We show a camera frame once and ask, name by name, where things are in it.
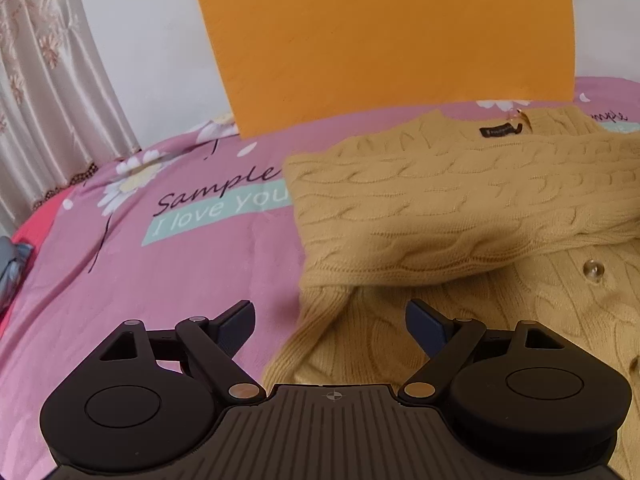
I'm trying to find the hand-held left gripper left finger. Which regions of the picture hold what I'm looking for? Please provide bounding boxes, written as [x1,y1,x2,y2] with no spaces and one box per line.
[99,300,267,406]

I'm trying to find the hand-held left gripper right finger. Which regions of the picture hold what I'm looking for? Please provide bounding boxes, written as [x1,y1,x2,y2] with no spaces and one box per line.
[398,299,565,406]

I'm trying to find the yellow cable-knit sweater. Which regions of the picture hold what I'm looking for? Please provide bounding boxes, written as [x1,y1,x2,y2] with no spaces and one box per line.
[260,106,640,480]

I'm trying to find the pink floral bed sheet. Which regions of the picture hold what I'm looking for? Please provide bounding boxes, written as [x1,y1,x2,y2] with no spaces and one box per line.
[0,76,640,480]

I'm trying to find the red cloth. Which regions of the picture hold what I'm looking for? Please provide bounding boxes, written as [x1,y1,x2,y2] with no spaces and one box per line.
[0,191,71,337]

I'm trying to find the grey-blue cloth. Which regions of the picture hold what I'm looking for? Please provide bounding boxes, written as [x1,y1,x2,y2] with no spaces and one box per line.
[0,236,35,312]

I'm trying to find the orange headboard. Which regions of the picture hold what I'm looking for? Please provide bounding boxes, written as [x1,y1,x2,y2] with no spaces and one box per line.
[187,0,576,140]

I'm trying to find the beige embroidered curtain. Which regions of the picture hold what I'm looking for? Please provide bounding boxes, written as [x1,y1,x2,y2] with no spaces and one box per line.
[0,0,143,233]

